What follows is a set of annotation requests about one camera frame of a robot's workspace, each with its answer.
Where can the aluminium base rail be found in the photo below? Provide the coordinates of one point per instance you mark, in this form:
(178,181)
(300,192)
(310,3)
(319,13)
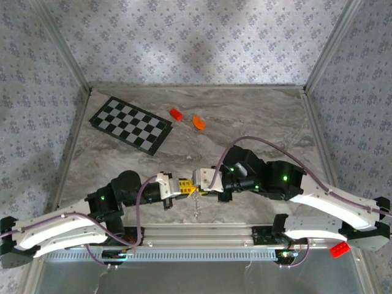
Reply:
(199,235)

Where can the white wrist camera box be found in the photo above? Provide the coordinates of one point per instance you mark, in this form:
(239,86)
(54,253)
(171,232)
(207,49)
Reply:
(167,185)
(205,179)

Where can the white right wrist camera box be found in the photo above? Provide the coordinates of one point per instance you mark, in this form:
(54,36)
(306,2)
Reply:
(205,179)

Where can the black controller board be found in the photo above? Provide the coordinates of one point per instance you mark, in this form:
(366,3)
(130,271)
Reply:
(286,261)
(118,261)

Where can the black grey chessboard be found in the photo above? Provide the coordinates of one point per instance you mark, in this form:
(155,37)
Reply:
(131,122)

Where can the aluminium table edge rail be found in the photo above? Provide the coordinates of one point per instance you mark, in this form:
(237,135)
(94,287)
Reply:
(70,153)
(324,153)
(199,87)

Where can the orange curved plastic piece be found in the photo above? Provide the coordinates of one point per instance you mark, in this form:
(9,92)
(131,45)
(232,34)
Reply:
(199,123)

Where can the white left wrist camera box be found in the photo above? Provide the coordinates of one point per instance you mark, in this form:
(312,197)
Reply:
(167,185)

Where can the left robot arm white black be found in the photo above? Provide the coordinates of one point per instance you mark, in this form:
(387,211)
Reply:
(61,228)

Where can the red toy brick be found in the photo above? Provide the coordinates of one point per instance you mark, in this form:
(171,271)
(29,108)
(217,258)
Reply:
(340,249)

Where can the red rectangular block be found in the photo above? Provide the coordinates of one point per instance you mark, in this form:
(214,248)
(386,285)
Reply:
(176,114)

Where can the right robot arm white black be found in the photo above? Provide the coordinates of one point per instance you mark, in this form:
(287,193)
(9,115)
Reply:
(337,205)

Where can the black right controller board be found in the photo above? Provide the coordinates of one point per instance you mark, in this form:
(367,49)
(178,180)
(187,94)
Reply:
(286,261)

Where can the aluminium frame post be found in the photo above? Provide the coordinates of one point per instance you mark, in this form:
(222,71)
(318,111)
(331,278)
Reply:
(62,46)
(332,46)

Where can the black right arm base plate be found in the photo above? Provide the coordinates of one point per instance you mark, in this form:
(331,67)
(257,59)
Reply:
(260,235)

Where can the grey metal sheet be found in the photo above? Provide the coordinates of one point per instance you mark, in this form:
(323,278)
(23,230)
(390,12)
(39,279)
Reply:
(199,278)

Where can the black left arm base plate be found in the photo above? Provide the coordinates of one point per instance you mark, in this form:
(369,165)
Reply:
(137,235)

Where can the black left controller board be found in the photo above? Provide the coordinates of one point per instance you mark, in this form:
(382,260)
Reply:
(118,261)

